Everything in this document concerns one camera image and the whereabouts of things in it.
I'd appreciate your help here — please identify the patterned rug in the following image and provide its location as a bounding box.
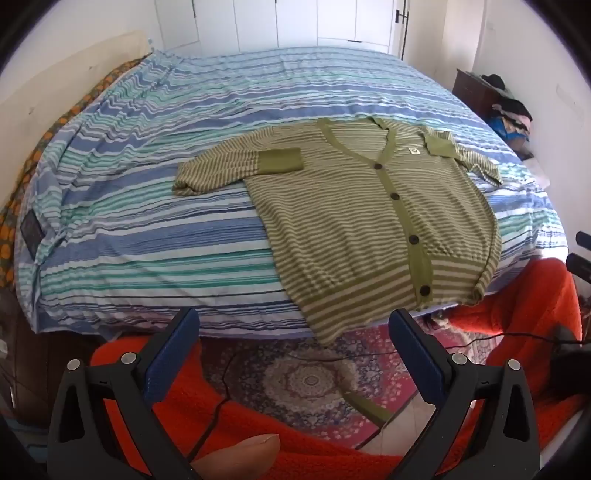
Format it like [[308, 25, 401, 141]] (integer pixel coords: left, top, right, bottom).
[[198, 318, 476, 453]]

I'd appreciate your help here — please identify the green cloth strip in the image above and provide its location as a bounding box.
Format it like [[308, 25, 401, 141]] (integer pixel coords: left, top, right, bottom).
[[341, 390, 395, 428]]

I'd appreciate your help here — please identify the red fleece garment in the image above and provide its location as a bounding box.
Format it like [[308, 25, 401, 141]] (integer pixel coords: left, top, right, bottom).
[[90, 258, 587, 480]]

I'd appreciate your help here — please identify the black cable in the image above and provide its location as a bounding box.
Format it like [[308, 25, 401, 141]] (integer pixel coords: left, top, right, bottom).
[[191, 357, 234, 462]]

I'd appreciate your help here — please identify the beige headboard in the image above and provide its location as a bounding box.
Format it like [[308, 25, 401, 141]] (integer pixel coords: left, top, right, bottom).
[[0, 30, 153, 195]]

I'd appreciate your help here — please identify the pile of clothes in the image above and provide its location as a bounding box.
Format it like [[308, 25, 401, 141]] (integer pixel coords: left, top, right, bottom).
[[480, 73, 534, 153]]

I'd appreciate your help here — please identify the white wardrobe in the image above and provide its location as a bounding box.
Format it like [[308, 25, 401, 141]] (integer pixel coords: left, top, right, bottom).
[[154, 0, 398, 54]]

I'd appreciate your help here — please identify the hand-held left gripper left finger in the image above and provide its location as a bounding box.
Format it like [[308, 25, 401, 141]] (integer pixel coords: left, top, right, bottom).
[[48, 307, 200, 480]]

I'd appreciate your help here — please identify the green striped cardigan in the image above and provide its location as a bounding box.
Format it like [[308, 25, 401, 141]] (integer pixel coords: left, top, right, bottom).
[[173, 116, 504, 346]]

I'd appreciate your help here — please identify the blue striped bed cover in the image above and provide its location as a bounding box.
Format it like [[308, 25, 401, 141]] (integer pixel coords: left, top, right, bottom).
[[14, 46, 571, 342]]

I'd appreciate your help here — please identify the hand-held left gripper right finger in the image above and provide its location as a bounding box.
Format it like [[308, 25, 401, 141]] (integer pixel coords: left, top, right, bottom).
[[389, 308, 541, 480]]

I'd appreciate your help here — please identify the person's left hand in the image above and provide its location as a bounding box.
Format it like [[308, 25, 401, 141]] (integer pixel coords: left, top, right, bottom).
[[189, 434, 281, 480]]

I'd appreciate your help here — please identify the dark wooden cabinet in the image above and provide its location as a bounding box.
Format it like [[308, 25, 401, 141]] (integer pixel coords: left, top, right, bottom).
[[452, 68, 499, 121]]

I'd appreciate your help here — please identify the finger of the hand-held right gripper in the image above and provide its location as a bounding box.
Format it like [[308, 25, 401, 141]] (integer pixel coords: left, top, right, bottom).
[[566, 251, 591, 283]]

